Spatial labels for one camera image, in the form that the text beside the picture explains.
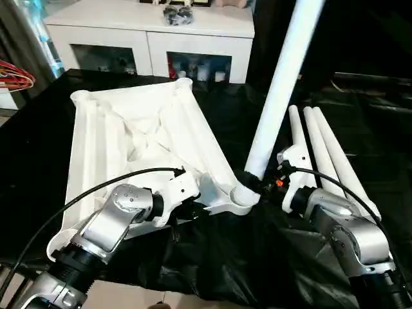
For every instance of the grey robot foot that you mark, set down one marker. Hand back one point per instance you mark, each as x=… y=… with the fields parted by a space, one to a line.
x=159 y=305

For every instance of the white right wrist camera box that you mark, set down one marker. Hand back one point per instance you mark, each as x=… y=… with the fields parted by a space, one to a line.
x=297 y=167

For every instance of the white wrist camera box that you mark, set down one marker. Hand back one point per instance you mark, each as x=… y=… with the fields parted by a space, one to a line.
x=177 y=190
x=297 y=167

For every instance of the white cabinet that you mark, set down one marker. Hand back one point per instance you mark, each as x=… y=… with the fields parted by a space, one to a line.
x=141 y=35

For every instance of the black mat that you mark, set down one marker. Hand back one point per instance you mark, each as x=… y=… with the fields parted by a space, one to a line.
x=38 y=141

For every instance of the white plastic table leg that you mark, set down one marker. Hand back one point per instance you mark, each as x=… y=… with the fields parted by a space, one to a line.
x=318 y=141
x=297 y=129
x=283 y=77
x=341 y=161

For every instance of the grey object on cabinet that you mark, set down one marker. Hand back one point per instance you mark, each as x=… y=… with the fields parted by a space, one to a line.
x=178 y=16

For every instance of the white plastic table top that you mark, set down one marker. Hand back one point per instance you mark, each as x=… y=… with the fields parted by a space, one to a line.
x=141 y=129

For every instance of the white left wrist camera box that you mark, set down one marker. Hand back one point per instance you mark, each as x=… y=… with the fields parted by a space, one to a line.
x=177 y=190

